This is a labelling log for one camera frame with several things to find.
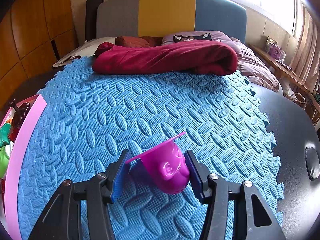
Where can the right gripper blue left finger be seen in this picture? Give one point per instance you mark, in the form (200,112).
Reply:
(117,172)

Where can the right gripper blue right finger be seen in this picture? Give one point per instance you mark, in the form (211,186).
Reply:
(198,176)

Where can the magenta plastic cup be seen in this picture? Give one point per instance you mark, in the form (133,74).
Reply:
(166,165)

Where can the green plug-in device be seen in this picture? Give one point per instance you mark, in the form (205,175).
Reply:
(5,153)

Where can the teal plastic spool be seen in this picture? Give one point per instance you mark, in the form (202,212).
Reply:
(4,134)

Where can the orange toy block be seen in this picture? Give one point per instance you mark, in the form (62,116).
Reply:
(9,118)

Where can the blue foam puzzle mat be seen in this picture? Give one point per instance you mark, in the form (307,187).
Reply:
(90,119)

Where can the pink white cardboard tray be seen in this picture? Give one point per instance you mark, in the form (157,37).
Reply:
(37,106)

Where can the dark red blanket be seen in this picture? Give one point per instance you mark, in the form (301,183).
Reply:
(197,56)

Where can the mauve striped duvet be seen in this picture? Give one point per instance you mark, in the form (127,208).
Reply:
(254,69)

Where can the beige folded cloth bag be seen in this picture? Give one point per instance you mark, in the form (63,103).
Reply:
(86,50)

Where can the wooden side table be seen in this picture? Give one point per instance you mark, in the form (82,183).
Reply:
(311,106)

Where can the rust red cushion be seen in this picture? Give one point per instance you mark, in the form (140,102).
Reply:
(138,42)

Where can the purple cat pillow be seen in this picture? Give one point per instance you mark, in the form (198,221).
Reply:
(201,35)

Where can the purple box on table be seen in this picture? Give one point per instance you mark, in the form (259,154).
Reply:
(275,51)

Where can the pink curtain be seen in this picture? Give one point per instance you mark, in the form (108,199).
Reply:
(305,62)

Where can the grey yellow blue headboard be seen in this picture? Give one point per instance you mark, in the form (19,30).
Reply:
(159,18)

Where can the wooden wardrobe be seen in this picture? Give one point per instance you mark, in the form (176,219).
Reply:
(34,35)

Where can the black rolled mat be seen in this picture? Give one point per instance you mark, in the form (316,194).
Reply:
(91,18)

